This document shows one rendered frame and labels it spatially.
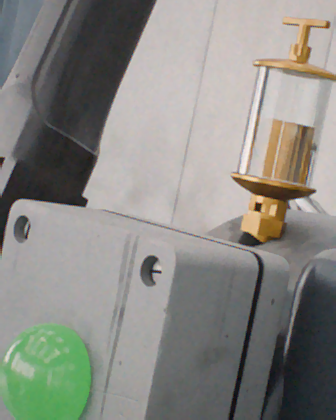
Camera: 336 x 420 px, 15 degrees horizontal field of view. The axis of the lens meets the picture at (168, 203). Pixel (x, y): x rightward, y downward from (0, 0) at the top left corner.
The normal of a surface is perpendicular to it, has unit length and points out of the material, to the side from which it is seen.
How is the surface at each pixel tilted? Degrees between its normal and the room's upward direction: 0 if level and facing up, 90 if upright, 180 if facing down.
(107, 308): 90
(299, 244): 29
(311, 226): 16
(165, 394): 90
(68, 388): 84
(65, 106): 75
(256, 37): 90
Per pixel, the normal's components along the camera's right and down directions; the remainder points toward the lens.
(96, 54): 0.61, 0.09
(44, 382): -0.11, -0.04
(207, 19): -0.72, -0.11
